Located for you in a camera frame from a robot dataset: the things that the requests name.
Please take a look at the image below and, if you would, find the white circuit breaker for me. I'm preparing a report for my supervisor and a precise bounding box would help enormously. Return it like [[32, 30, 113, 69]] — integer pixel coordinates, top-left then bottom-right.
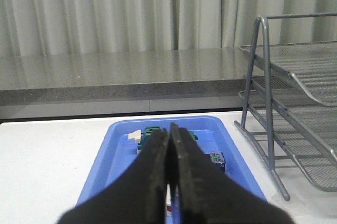
[[166, 184, 180, 217]]

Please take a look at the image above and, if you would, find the blue plastic tray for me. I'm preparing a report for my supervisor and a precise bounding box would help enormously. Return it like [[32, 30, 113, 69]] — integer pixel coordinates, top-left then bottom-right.
[[76, 116, 267, 206]]

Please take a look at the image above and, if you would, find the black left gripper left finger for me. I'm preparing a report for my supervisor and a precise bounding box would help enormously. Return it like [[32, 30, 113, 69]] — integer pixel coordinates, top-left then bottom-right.
[[59, 130, 169, 223]]

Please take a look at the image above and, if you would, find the green and beige switch block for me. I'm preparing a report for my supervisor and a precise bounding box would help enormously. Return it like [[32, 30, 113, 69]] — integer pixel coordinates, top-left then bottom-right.
[[127, 126, 199, 154]]

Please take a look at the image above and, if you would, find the grey stone counter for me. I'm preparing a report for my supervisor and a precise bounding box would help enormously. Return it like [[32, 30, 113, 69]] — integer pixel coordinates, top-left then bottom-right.
[[1, 48, 248, 120]]

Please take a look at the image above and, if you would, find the grey metal rack frame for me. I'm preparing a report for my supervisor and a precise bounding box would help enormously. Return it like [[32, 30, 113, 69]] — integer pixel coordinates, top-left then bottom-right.
[[233, 13, 337, 201]]

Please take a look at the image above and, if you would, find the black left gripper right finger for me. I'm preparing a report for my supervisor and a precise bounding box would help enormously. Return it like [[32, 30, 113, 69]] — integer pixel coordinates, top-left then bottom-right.
[[168, 123, 293, 223]]

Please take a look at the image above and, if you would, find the mesh tray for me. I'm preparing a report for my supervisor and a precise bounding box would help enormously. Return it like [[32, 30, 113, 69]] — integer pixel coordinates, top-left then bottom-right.
[[238, 41, 337, 107], [238, 76, 337, 159], [250, 126, 337, 192]]

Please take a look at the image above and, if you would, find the grey pleated curtain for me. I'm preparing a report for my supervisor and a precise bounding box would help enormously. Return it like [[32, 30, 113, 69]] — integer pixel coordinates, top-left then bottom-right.
[[1, 0, 336, 56]]

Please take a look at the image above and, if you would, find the red emergency push button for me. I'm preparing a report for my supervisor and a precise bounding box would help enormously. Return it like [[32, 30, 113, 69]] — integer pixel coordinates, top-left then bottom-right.
[[206, 151, 226, 172]]

